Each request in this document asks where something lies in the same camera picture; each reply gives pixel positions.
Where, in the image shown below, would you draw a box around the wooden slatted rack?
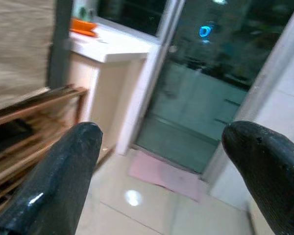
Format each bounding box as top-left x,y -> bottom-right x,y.
0,84 -> 113,218

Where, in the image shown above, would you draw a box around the mini fridge door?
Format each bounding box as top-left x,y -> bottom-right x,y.
0,0 -> 55,110

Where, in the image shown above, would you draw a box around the white counter cabinet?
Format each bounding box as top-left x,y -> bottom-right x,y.
68,16 -> 153,157

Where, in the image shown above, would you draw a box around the glass sliding door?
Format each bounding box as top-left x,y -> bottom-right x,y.
116,0 -> 294,175

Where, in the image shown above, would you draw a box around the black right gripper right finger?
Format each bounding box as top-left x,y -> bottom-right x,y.
221,120 -> 294,235

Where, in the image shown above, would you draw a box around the dark window pane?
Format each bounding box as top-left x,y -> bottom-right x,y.
95,0 -> 168,38

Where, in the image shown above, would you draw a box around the orange tray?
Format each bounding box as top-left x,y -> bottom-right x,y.
69,18 -> 99,38

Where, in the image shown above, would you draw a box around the grey mini fridge body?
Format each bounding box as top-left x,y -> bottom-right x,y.
47,0 -> 74,89

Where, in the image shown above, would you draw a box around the pink floor mat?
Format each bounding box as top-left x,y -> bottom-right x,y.
128,150 -> 209,203

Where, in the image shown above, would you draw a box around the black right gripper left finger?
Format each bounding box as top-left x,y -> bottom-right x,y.
0,121 -> 104,235

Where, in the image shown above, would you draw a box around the green white bottles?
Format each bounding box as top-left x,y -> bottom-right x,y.
73,0 -> 97,22

